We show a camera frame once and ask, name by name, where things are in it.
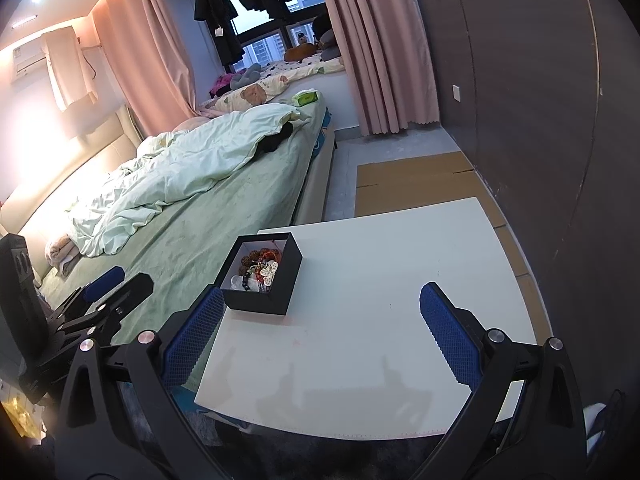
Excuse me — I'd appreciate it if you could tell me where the brown seed bead bracelet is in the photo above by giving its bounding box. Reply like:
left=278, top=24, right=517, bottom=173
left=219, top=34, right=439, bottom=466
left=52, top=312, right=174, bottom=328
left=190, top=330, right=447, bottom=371
left=239, top=249, right=273, bottom=273

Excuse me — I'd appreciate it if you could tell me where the pink folded cloth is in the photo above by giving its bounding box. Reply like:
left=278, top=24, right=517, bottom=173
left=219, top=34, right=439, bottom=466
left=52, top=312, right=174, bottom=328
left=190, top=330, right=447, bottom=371
left=45, top=234, right=81, bottom=273

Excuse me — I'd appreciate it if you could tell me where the flat brown cardboard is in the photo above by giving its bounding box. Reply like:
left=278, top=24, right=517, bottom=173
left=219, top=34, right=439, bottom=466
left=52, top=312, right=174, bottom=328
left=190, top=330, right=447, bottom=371
left=354, top=151, right=551, bottom=346

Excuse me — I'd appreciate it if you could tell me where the cream bed headboard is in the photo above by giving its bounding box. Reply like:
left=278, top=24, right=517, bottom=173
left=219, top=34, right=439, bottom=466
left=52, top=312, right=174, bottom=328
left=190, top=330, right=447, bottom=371
left=0, top=105, right=141, bottom=281

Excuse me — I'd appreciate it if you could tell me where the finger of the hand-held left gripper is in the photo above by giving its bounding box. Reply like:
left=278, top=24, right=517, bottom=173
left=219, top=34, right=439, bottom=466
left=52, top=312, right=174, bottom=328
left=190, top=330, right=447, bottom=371
left=47, top=266, right=126, bottom=320
left=55, top=273, right=155, bottom=347

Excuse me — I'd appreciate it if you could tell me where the black cloth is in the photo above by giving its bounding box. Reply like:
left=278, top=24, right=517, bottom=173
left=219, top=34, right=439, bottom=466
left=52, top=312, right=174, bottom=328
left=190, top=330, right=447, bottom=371
left=255, top=122, right=295, bottom=156

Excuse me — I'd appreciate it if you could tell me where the black hanging coat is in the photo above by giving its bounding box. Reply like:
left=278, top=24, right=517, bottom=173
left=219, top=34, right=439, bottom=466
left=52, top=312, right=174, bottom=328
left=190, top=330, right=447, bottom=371
left=192, top=0, right=243, bottom=66

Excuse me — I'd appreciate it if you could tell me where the brown plush toy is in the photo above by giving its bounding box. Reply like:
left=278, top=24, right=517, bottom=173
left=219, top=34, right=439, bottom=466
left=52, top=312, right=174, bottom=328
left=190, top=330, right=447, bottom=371
left=285, top=42, right=318, bottom=63

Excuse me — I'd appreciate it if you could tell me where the dark cushion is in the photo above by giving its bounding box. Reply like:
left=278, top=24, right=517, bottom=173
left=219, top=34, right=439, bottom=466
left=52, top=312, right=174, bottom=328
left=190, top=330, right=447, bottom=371
left=312, top=12, right=341, bottom=61

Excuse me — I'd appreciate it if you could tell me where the printed cartoon blanket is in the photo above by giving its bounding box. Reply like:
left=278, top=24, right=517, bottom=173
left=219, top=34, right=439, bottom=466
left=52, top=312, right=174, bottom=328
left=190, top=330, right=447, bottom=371
left=200, top=55, right=346, bottom=113

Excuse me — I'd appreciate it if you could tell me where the cream cloth cover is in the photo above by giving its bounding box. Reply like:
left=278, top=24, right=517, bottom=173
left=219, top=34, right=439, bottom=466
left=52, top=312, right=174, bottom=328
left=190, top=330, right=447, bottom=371
left=40, top=27, right=98, bottom=111

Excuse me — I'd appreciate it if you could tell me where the bed with green sheet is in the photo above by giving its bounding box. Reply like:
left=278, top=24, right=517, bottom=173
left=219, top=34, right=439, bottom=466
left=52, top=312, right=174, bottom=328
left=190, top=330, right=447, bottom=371
left=0, top=87, right=336, bottom=401

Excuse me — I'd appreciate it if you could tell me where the grey plush toy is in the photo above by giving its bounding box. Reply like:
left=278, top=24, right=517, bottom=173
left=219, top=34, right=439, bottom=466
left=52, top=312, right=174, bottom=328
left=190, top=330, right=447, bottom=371
left=227, top=62, right=263, bottom=92

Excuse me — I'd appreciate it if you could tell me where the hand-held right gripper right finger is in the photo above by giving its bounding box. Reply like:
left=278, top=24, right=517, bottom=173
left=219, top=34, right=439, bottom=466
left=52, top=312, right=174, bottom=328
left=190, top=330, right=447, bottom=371
left=419, top=282, right=587, bottom=480

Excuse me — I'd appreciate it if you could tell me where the window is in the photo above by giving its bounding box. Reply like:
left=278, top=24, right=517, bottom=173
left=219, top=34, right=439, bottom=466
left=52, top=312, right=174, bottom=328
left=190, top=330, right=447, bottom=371
left=232, top=0, right=331, bottom=73

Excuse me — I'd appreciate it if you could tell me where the wall air conditioner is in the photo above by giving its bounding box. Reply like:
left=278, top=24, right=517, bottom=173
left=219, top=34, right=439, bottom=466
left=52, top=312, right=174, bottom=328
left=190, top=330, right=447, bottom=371
left=10, top=42, right=48, bottom=80

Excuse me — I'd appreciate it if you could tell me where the pink curtain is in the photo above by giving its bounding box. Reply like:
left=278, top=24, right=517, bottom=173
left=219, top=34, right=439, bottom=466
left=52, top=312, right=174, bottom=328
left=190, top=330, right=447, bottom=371
left=90, top=0, right=206, bottom=138
left=310, top=0, right=443, bottom=137

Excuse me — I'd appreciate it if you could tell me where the black jewelry box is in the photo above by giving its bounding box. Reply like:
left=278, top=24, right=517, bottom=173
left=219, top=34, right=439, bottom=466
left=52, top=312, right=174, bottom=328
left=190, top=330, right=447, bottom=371
left=214, top=232, right=304, bottom=317

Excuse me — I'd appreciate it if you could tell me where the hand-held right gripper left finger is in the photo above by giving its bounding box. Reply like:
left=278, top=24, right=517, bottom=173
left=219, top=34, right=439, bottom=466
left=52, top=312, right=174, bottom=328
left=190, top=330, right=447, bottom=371
left=52, top=285, right=226, bottom=480

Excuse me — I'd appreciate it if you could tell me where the pale white duvet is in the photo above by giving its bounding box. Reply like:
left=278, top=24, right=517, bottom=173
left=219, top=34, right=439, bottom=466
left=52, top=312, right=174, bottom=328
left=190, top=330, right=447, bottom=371
left=65, top=102, right=313, bottom=258

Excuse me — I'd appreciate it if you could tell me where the white pendant with red cord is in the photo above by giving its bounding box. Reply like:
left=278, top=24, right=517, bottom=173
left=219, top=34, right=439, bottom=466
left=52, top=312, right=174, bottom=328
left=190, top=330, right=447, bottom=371
left=260, top=259, right=282, bottom=288

